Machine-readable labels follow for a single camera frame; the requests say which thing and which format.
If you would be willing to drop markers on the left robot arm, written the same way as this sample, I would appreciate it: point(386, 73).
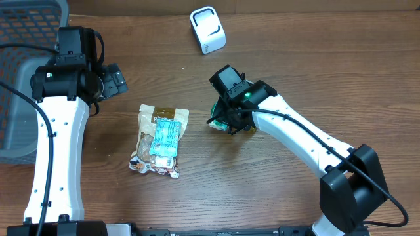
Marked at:
point(63, 91)

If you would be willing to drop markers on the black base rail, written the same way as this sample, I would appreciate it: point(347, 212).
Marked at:
point(281, 231)

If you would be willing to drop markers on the teal tissue pack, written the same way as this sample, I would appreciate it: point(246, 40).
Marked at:
point(216, 124)

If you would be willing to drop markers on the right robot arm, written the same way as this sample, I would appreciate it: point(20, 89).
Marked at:
point(352, 183)

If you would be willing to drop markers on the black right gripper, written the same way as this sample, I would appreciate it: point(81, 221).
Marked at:
point(243, 126)

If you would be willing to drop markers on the white barcode scanner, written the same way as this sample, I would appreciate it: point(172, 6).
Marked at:
point(207, 29)

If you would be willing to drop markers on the yellow dish soap bottle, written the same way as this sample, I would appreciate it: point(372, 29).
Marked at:
point(252, 129)

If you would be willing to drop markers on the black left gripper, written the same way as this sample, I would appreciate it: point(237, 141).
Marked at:
point(113, 80)

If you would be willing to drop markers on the teal wafer packet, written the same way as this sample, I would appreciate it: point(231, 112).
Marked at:
point(166, 138)

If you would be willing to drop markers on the brown snack bag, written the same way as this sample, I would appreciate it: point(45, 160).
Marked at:
point(141, 161)

